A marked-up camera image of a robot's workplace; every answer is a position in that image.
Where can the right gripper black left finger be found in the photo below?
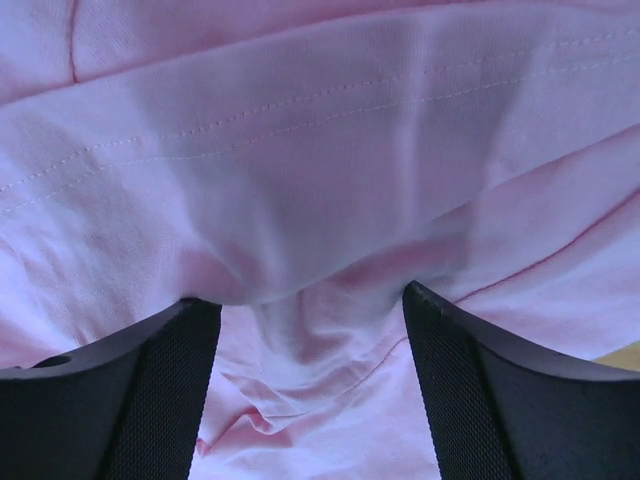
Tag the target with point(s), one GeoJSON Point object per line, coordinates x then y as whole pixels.
{"type": "Point", "coordinates": [127, 406]}

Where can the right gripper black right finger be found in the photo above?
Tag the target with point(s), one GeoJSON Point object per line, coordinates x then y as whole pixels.
{"type": "Point", "coordinates": [502, 407]}

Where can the pink t shirt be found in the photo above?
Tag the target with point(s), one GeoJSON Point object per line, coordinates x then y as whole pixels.
{"type": "Point", "coordinates": [300, 162]}

